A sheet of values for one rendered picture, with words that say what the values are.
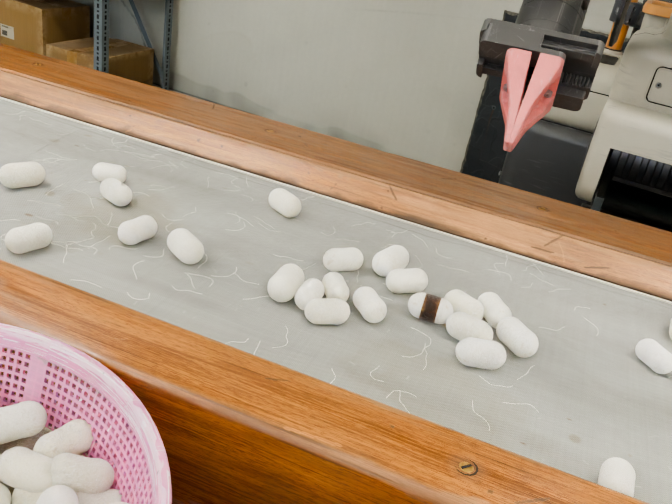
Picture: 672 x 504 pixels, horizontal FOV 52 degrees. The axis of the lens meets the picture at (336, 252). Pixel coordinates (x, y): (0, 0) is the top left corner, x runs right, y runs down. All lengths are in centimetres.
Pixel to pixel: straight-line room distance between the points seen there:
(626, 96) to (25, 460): 95
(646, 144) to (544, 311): 55
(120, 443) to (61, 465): 3
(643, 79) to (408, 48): 165
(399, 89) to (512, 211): 205
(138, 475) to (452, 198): 43
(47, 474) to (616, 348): 40
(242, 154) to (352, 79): 207
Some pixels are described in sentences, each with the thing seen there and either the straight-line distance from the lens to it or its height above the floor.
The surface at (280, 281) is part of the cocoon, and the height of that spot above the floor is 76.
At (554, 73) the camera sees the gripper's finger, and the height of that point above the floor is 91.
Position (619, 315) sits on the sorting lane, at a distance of 62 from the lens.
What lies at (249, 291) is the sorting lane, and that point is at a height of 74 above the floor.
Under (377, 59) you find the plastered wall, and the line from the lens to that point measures 273.
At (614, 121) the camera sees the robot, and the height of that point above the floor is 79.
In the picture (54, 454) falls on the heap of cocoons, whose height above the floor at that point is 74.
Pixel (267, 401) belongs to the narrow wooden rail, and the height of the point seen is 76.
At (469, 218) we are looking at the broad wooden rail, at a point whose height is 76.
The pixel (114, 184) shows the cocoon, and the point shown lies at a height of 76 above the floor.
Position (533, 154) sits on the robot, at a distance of 142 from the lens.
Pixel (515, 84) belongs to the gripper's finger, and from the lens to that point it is 61.
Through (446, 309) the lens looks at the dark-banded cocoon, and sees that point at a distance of 51.
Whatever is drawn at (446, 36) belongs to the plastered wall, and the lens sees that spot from 264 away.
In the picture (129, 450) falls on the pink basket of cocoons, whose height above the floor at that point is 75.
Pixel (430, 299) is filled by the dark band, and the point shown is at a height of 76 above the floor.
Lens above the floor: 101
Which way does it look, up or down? 27 degrees down
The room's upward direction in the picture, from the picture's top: 11 degrees clockwise
